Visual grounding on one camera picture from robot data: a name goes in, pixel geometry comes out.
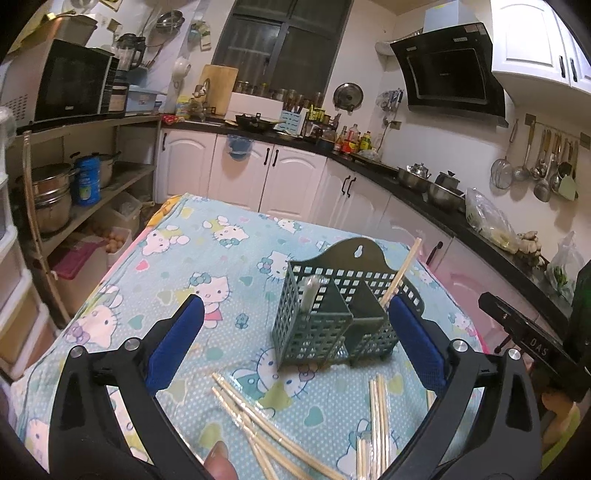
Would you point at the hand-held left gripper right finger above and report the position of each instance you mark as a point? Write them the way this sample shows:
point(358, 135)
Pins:
point(415, 341)

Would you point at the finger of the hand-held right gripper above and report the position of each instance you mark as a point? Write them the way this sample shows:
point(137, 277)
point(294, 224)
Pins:
point(517, 327)

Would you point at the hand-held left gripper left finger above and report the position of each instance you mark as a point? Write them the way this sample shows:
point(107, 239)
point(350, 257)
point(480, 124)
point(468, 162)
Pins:
point(178, 341)

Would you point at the bamboo chopstick pair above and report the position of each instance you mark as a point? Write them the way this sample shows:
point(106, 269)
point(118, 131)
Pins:
point(240, 422)
point(362, 461)
point(399, 272)
point(379, 415)
point(277, 438)

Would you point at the green plastic utensil caddy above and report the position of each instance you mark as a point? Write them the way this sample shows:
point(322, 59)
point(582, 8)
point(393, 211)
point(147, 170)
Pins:
point(318, 330)

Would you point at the person's left hand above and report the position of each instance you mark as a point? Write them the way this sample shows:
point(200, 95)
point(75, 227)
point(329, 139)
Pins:
point(222, 464)

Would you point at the plastic bag with greens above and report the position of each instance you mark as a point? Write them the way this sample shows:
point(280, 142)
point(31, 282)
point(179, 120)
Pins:
point(564, 270)

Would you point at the ginger root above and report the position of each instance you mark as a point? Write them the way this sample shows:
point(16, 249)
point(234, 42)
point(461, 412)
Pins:
point(530, 247)

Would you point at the cartoon cat printed blanket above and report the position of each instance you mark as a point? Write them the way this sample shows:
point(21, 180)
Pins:
point(184, 258)

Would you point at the clear plastic bag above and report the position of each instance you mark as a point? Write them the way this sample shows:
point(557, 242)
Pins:
point(489, 221)

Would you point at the box of eggs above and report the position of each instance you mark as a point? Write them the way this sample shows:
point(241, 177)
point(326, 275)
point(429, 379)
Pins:
point(116, 242)

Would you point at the white spoon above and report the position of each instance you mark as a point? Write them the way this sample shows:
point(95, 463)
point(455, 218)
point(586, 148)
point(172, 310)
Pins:
point(310, 290)

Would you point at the pink lid plastic container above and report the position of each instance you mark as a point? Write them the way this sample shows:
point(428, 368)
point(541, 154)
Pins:
point(76, 258)

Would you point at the hanging steel skimmer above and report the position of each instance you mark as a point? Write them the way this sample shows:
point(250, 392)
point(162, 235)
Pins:
point(542, 187)

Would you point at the steel pot with lid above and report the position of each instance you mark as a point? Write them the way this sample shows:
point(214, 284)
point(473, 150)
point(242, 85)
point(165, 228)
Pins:
point(445, 194)

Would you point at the steel kettle pot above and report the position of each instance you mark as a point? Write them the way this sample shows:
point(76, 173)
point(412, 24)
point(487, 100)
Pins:
point(414, 177)

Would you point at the bamboo stick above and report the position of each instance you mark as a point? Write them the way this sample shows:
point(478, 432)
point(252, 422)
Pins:
point(39, 240)

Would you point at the wooden shelf unit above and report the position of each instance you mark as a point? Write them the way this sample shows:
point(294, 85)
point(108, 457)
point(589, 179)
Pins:
point(124, 177)

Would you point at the white plastic drawer unit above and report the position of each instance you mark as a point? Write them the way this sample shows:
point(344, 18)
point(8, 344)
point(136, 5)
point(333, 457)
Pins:
point(14, 277)

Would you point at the blue tin can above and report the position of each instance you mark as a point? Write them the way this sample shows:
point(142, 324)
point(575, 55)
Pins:
point(87, 182)

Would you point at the steel pot on shelf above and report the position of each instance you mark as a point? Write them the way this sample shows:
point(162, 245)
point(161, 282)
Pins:
point(107, 168)

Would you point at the stacked steel steamer pot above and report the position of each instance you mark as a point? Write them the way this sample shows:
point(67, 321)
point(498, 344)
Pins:
point(48, 198)

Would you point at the white lower kitchen cabinets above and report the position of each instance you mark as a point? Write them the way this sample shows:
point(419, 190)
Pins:
point(295, 180)

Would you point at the group of sauce bottles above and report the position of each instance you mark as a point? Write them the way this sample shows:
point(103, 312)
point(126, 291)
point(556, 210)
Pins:
point(353, 141)

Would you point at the black wok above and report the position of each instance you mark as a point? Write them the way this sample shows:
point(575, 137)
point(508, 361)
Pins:
point(256, 122)

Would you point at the blue cutlery holder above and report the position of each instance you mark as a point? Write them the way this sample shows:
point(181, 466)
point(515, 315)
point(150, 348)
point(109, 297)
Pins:
point(293, 123)

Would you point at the hanging steel pot lid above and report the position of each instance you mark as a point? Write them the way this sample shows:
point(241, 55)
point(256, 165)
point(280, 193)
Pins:
point(347, 96)

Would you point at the wooden cutting board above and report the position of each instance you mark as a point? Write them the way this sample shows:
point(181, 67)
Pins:
point(220, 87)

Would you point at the black range hood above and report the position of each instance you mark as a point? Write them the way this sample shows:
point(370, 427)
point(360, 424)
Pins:
point(450, 74)

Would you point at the black microwave oven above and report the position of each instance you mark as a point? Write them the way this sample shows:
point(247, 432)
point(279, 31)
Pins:
point(64, 83)

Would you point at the white upper kitchen cabinet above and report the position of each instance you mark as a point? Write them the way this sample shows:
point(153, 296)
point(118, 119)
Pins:
point(531, 41)

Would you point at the blender jug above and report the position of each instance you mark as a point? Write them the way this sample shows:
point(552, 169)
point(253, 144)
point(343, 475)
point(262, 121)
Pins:
point(130, 53)

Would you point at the dark framed window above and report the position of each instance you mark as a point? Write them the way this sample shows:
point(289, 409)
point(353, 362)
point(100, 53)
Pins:
point(281, 41)

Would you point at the hanging steel bowl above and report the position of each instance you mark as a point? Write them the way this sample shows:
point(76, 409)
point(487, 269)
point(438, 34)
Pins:
point(169, 21)

